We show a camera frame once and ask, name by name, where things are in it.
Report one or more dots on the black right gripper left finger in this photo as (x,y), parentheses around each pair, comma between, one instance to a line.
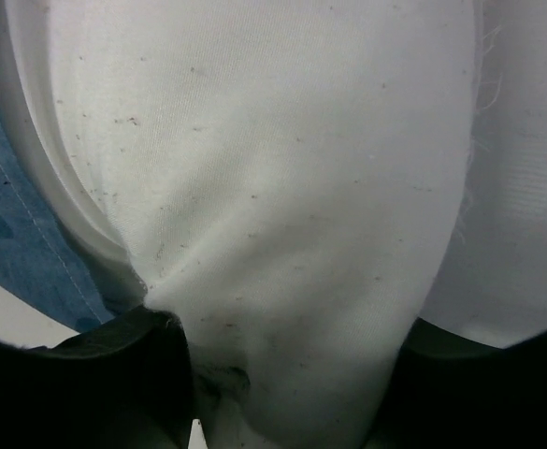
(125,384)

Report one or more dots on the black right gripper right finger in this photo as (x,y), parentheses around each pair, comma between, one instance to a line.
(451,392)

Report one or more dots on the blue cartoon print pillowcase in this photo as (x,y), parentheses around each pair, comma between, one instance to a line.
(36,264)

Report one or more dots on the white pillow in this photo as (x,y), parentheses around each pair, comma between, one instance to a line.
(297,182)

